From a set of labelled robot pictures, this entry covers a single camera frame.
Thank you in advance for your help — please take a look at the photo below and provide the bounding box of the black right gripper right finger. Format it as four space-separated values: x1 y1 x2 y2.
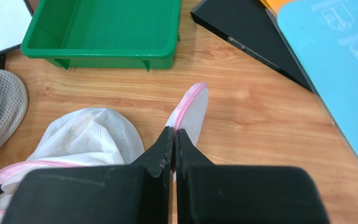
175 129 330 224

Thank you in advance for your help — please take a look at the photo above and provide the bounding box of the teal plastic board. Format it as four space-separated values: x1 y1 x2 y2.
277 0 358 157

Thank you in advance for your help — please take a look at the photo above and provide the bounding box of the black notebook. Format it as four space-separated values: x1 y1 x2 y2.
191 0 311 91

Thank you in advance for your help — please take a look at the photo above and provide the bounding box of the whiteboard with red writing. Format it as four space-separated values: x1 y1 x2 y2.
0 0 34 69

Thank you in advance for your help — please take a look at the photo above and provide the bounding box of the white mesh laundry bag pink zipper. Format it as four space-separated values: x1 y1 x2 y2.
0 83 209 224

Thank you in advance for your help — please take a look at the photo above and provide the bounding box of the green plastic tray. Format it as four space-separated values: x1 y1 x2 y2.
21 0 181 70

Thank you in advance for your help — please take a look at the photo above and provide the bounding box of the orange notebook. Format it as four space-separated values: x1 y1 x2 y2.
260 0 294 15

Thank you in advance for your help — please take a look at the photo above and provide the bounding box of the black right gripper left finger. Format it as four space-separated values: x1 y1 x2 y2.
2 126 174 224

